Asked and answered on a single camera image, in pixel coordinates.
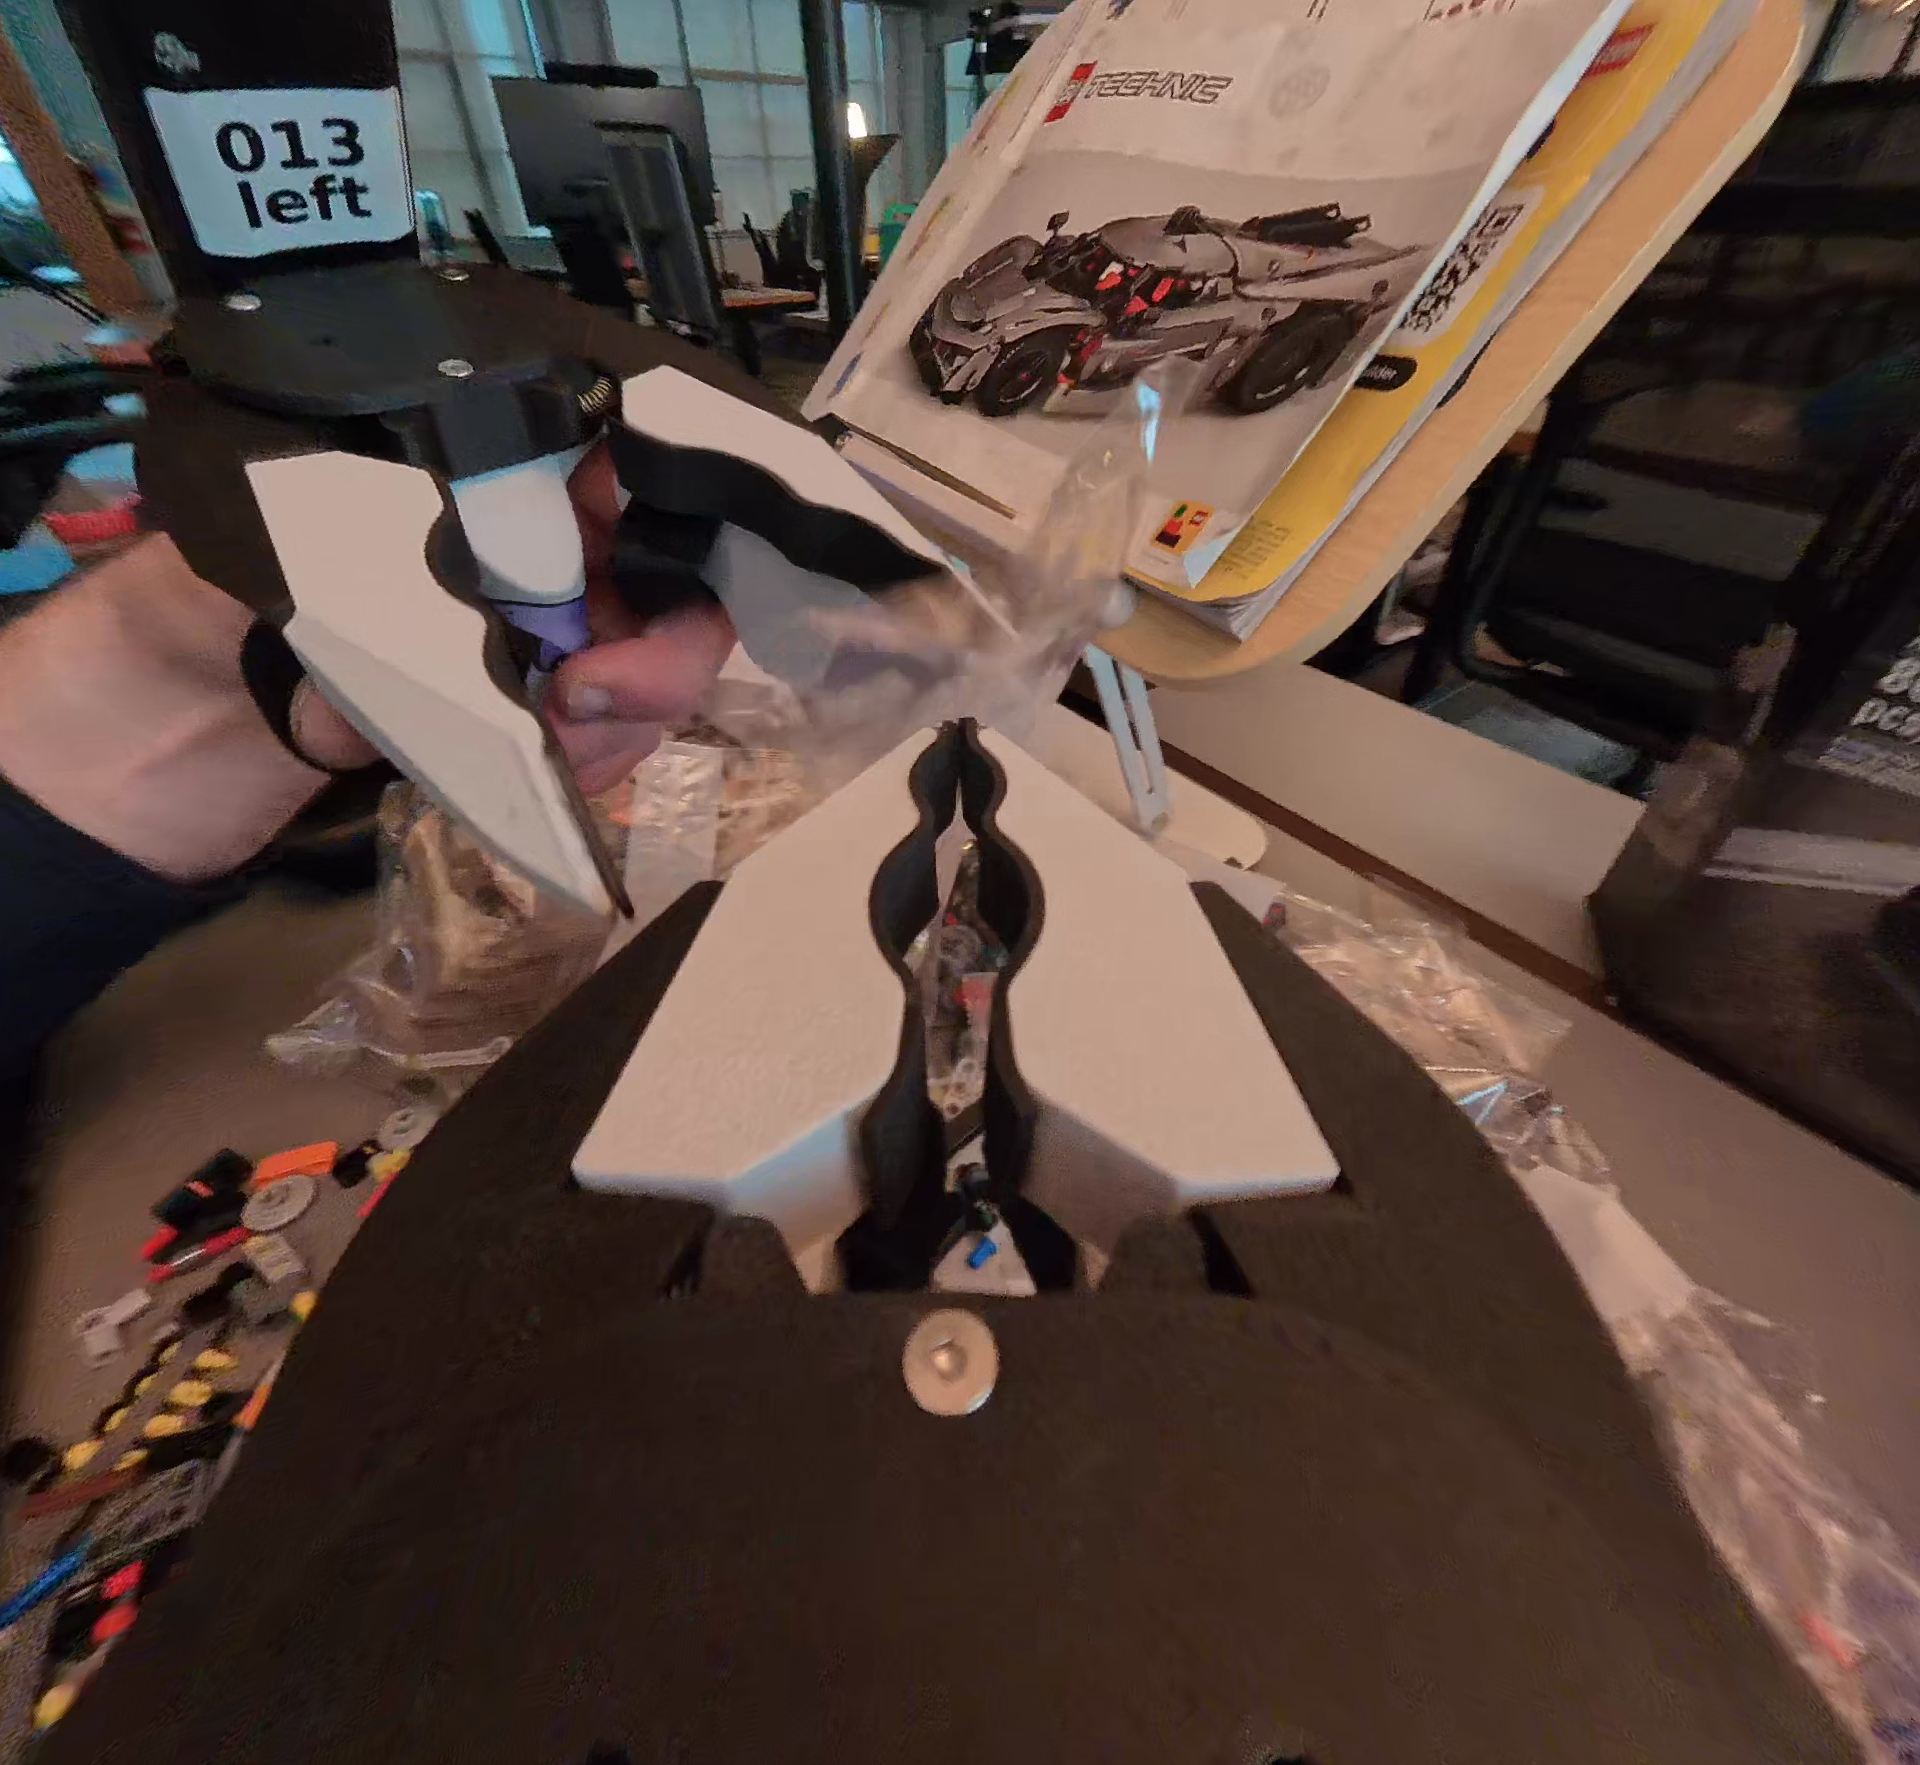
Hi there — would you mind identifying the clear plastic parts bag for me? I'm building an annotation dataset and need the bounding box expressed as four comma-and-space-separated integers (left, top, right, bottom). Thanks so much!
271, 730, 780, 1092
706, 376, 1179, 1288
1499, 1152, 1920, 1765
1275, 881, 1576, 1182

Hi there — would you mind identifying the black steel pillar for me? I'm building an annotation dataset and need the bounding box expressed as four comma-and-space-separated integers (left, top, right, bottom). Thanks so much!
782, 0, 867, 330

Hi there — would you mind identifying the wooden and white book stand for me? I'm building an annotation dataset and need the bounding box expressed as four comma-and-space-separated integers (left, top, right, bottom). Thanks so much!
1035, 0, 1812, 883

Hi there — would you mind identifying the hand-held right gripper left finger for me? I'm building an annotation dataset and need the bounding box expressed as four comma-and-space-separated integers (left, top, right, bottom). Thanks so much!
570, 720, 975, 1294

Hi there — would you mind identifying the person's left hand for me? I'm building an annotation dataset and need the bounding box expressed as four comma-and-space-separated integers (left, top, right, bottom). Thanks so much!
0, 445, 740, 884

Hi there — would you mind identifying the dark shelf rack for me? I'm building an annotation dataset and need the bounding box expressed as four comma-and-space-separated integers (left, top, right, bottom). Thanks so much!
1401, 70, 1920, 766

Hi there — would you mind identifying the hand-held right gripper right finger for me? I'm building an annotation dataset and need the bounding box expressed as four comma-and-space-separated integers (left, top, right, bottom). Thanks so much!
959, 720, 1341, 1294

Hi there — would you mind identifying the car building instruction booklet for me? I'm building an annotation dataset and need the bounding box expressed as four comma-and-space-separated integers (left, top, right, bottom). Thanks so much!
801, 0, 1772, 643

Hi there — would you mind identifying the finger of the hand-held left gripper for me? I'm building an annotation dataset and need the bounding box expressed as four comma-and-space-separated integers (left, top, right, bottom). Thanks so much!
244, 450, 639, 921
604, 364, 962, 693

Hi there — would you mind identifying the pile of toy bricks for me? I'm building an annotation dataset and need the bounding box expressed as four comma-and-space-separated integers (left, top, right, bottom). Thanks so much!
0, 1105, 436, 1738

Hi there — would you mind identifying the black computer monitor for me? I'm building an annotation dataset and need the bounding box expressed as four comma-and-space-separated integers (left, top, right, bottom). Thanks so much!
492, 70, 721, 343

